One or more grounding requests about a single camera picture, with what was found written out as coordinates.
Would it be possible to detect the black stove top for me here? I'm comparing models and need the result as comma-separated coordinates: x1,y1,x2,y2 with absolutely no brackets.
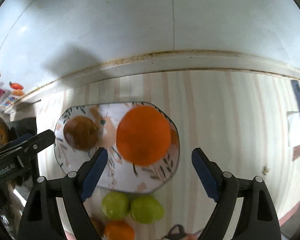
7,117,37,141

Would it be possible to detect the small yellow scrap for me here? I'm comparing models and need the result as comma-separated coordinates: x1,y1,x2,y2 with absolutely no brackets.
262,166,270,176

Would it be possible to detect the small brown card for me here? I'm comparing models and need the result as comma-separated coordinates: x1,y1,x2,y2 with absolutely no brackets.
293,145,300,161

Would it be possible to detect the dark red apple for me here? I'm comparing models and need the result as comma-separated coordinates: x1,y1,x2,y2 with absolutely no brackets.
63,116,98,151

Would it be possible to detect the green apple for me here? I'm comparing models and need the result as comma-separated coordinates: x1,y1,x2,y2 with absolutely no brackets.
102,191,130,220
130,195,165,224

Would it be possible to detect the large orange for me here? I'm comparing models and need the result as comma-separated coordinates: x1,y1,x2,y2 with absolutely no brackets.
116,105,171,166

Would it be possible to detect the striped cat table mat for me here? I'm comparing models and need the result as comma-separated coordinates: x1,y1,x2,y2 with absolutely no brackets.
36,70,300,239

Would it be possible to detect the floral white plate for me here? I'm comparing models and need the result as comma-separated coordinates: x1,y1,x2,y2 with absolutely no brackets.
54,101,180,194

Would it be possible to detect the colourful wall sticker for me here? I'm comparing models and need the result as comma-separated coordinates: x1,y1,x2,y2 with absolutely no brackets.
0,73,25,112

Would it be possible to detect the brown red fruit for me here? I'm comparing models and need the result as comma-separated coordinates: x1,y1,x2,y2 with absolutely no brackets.
90,218,105,237

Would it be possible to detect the white paper napkin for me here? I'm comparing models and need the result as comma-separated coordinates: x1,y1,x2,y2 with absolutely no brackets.
287,111,300,147

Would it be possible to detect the small orange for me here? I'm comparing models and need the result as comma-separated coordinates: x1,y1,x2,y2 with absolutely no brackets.
170,129,179,147
104,220,135,240

